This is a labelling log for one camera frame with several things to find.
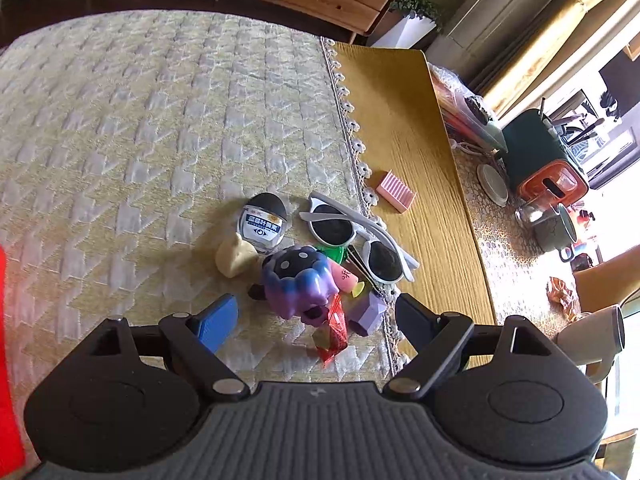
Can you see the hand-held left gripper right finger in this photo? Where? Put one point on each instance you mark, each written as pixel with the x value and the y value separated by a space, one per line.
pixel 412 322

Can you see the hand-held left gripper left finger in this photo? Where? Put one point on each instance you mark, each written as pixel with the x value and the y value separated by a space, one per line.
pixel 220 322

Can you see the lavender hexagonal block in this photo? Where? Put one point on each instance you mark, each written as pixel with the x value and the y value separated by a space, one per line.
pixel 367 312

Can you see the beige rubber lump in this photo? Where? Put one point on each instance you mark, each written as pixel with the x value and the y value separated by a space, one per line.
pixel 235 260

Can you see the red candy packet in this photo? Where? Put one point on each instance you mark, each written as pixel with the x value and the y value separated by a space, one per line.
pixel 335 332

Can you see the pink toy piece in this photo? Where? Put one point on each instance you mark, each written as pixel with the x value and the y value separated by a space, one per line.
pixel 345 277

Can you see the purple toy figure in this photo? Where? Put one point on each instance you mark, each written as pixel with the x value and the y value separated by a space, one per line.
pixel 295 285

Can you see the small bottle with black cap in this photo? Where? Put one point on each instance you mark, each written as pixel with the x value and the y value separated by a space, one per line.
pixel 262 230

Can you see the white sunglasses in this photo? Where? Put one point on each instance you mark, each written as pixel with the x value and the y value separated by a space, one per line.
pixel 330 230

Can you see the red container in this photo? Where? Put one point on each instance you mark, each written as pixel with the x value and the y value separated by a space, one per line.
pixel 7 360

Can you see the green plastic toy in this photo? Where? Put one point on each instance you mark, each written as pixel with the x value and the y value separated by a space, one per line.
pixel 335 251

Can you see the floral lace tablecloth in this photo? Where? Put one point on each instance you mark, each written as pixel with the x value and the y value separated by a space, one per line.
pixel 500 260

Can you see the pink ribbed soap dish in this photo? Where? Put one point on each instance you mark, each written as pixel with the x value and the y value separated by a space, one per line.
pixel 395 191

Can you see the crumpled orange wrapper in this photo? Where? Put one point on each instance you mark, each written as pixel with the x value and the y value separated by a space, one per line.
pixel 562 292

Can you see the white round lid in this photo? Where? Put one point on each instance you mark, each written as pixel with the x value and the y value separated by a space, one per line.
pixel 492 185

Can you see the glass jar metal lid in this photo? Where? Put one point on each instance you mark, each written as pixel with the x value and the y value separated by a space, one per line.
pixel 530 212

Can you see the green mug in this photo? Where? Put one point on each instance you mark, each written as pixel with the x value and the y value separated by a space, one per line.
pixel 550 232

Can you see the cream hair dryer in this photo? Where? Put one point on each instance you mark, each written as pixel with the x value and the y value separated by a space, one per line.
pixel 590 335

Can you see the mustard yellow cloth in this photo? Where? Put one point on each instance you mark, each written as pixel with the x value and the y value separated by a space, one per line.
pixel 400 125

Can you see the wooden chair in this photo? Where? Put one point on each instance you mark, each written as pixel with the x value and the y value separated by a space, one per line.
pixel 615 275

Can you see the pale quilted blanket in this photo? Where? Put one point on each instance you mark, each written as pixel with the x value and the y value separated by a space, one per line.
pixel 125 135

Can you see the dark green utensil holder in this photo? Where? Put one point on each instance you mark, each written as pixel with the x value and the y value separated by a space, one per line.
pixel 530 145

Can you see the dark lumpy object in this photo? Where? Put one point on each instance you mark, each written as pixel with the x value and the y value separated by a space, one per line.
pixel 477 107

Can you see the white planter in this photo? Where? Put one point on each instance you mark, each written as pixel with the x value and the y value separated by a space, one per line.
pixel 405 32

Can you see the beige curtain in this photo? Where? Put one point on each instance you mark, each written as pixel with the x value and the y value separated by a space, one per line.
pixel 550 35

